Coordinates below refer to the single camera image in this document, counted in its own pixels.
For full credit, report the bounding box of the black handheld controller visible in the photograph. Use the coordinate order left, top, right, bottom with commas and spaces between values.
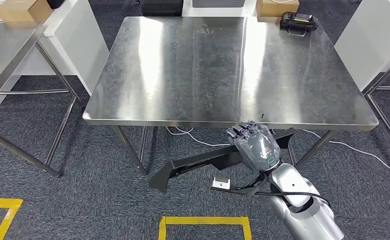
279, 11, 319, 37

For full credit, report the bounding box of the yellow floor tape square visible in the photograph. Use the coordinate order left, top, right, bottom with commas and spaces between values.
0, 197, 24, 240
158, 216, 253, 240

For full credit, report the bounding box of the brown cardboard box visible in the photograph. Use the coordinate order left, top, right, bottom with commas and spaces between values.
0, 0, 54, 24
255, 0, 301, 18

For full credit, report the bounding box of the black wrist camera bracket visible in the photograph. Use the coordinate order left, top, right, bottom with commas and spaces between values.
210, 172, 271, 197

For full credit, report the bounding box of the white floor cable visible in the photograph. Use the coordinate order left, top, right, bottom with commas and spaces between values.
166, 126, 390, 184

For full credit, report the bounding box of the black pouch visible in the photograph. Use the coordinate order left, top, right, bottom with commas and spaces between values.
45, 0, 67, 10

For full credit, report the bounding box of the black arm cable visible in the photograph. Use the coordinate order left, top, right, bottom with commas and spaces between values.
251, 190, 332, 208

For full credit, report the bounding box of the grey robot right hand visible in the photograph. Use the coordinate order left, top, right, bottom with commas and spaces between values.
227, 121, 281, 173

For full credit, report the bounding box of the black long plastic part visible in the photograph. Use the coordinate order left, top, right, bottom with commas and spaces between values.
148, 128, 297, 194

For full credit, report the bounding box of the white desk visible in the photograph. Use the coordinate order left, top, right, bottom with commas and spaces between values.
181, 0, 259, 18
334, 0, 390, 92
0, 0, 110, 106

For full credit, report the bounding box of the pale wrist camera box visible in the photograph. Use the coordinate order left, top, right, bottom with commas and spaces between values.
212, 177, 232, 191

